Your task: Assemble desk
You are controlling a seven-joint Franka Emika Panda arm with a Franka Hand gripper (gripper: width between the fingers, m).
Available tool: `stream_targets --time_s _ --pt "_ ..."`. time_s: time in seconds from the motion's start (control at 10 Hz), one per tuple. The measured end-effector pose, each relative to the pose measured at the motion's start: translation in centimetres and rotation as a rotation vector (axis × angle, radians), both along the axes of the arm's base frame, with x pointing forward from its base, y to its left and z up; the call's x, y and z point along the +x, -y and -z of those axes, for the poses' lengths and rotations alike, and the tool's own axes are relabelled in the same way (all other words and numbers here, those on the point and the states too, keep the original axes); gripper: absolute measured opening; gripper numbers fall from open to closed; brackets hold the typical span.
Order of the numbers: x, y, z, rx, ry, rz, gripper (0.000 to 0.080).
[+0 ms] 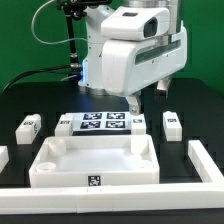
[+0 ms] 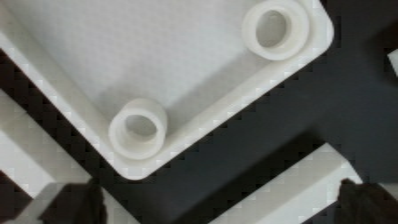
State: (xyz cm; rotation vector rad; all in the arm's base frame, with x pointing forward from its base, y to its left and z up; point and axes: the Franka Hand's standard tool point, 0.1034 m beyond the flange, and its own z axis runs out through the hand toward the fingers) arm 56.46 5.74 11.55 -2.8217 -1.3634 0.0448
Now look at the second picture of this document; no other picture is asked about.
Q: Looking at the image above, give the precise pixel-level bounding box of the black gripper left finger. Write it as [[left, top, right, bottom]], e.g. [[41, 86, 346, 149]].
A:
[[39, 181, 106, 224]]

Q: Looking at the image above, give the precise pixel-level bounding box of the white desk leg with tag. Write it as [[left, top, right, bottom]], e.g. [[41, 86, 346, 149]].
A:
[[209, 143, 362, 224]]

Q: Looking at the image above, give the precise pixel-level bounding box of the white desk top tray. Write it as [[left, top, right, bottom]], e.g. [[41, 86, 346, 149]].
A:
[[0, 0, 334, 180]]

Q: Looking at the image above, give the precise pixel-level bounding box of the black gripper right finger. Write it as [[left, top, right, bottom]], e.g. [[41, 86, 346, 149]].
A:
[[336, 179, 398, 224]]

